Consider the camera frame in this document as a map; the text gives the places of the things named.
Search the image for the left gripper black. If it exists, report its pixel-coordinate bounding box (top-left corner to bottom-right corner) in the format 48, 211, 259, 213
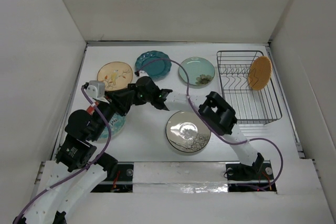
91, 87, 135, 140

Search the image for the white blue pattern plate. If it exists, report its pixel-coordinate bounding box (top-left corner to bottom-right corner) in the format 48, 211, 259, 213
97, 114, 126, 143

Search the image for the beige bird plate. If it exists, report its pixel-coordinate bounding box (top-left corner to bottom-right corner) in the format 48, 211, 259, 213
97, 61, 133, 91

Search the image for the dark teal scalloped plate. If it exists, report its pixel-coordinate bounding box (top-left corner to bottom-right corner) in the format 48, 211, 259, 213
135, 50, 172, 80

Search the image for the light blue flower plate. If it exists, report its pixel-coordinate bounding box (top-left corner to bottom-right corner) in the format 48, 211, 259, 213
178, 57, 215, 86

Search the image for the grey tree pattern plate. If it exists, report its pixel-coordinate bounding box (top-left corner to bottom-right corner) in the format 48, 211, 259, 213
165, 111, 211, 153

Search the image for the orange woven plate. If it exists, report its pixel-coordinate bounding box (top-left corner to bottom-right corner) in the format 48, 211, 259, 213
248, 56, 272, 91

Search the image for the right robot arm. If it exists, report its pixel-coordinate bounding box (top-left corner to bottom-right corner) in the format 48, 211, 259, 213
128, 76, 264, 178

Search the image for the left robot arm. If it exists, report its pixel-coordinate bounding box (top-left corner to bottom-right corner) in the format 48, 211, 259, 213
13, 84, 136, 223

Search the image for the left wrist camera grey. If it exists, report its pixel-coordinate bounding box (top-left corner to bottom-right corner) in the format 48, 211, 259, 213
86, 80, 105, 99

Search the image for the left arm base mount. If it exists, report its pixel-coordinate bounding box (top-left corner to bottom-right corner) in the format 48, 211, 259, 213
91, 162, 134, 193

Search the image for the black wire dish rack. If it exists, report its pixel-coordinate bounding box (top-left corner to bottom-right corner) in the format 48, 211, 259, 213
217, 50, 282, 125

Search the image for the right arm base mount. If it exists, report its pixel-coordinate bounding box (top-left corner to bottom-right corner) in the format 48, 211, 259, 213
223, 161, 277, 193

